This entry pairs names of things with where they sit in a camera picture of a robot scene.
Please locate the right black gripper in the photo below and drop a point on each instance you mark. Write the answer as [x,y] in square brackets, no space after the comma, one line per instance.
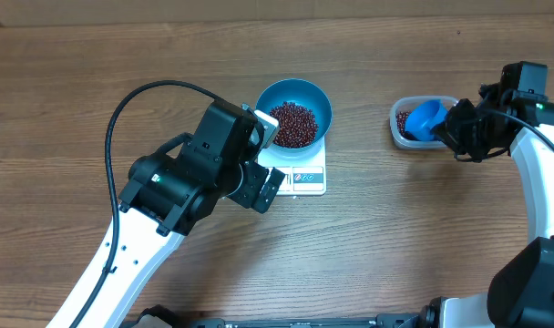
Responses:
[448,133]

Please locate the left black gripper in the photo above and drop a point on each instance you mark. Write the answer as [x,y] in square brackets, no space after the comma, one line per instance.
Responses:
[256,177]

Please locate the blue plastic measuring scoop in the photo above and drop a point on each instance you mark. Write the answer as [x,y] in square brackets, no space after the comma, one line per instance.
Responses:
[423,119]

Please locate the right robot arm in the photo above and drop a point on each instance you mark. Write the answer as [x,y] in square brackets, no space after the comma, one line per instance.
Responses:
[513,116]

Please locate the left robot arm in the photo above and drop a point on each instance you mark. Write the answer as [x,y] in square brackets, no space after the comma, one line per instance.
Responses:
[166,194]

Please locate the white digital kitchen scale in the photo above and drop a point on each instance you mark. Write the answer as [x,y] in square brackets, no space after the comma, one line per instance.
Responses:
[304,169]

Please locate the red beans in bowl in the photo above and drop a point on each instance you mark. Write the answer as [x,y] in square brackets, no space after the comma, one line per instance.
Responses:
[298,126]

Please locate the blue metal bowl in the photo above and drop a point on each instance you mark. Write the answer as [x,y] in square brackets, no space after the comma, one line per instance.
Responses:
[301,92]

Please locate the clear plastic container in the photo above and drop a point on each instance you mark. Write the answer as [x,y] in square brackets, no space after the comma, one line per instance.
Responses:
[408,105]

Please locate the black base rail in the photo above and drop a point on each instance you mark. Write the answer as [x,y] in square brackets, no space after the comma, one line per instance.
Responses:
[159,316]

